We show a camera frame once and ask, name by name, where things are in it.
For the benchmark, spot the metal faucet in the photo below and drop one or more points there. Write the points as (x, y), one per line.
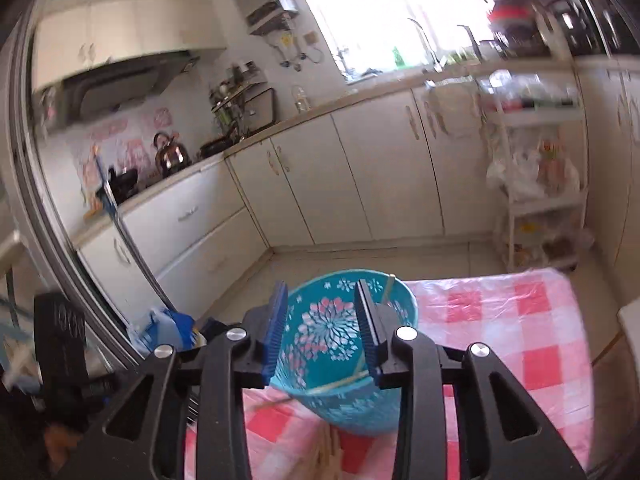
(425, 42)

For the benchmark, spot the pink wall decals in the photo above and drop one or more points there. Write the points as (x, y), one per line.
(130, 152)

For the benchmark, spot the red white checkered tablecloth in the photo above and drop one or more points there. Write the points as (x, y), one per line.
(500, 340)

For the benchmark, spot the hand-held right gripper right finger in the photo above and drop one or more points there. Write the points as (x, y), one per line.
(365, 330)

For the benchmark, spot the black pot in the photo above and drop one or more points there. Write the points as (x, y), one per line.
(124, 184)

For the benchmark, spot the metal door frame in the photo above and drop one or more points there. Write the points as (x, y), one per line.
(40, 220)

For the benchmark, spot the white tall cabinet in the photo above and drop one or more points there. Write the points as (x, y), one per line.
(610, 160)

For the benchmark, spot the orange plastic bag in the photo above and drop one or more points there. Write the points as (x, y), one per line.
(560, 170)

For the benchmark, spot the clear glass bottle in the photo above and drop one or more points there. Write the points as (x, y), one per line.
(299, 99)

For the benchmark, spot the green bottle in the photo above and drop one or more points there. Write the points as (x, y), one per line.
(398, 58)

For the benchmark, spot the white shelving rack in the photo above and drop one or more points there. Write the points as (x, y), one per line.
(545, 206)

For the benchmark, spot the white upper cabinets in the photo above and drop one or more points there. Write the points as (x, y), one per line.
(125, 25)

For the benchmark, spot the red lidded pot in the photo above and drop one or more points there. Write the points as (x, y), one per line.
(512, 20)

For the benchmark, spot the black appliance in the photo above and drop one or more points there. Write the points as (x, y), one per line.
(600, 10)

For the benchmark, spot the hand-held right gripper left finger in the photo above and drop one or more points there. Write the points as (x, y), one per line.
(277, 330)

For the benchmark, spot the black frying pan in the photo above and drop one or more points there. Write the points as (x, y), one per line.
(217, 147)

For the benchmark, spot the kitchen window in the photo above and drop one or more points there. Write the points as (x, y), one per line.
(380, 10)

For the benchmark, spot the blue plastic bag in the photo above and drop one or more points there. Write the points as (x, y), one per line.
(172, 327)

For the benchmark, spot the teal floral utensil holder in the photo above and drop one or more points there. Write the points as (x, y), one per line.
(325, 325)

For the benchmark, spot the metal dish rack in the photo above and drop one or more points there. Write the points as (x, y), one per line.
(240, 105)

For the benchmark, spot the range hood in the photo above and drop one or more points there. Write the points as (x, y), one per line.
(115, 90)

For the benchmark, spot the metal kettle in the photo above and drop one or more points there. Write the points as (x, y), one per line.
(170, 157)

